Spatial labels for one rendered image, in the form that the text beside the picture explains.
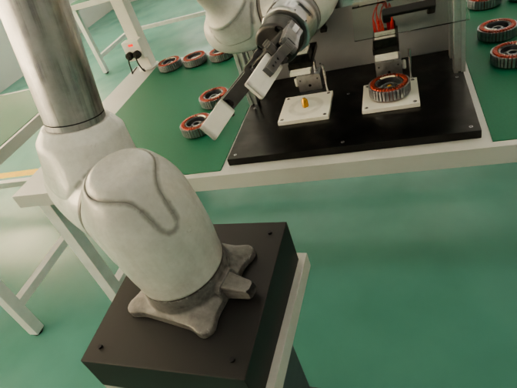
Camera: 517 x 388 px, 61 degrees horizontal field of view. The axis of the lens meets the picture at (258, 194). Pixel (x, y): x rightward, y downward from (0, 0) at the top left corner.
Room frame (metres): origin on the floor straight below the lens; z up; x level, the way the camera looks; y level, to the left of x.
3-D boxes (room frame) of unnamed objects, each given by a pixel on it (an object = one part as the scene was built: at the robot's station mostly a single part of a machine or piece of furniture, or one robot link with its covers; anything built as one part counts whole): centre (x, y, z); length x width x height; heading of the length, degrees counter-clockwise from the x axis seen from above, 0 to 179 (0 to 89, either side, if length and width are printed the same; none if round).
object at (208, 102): (1.50, 0.03, 0.77); 0.11 x 0.11 x 0.04
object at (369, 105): (1.08, -0.44, 0.78); 0.15 x 0.15 x 0.01; 66
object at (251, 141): (1.14, -0.34, 0.76); 0.64 x 0.47 x 0.02; 66
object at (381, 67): (1.21, -0.50, 0.80); 0.08 x 0.05 x 0.06; 66
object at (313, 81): (1.31, -0.28, 0.80); 0.08 x 0.05 x 0.06; 66
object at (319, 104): (1.18, -0.22, 0.78); 0.15 x 0.15 x 0.01; 66
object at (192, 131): (1.33, 0.11, 0.77); 0.11 x 0.11 x 0.04
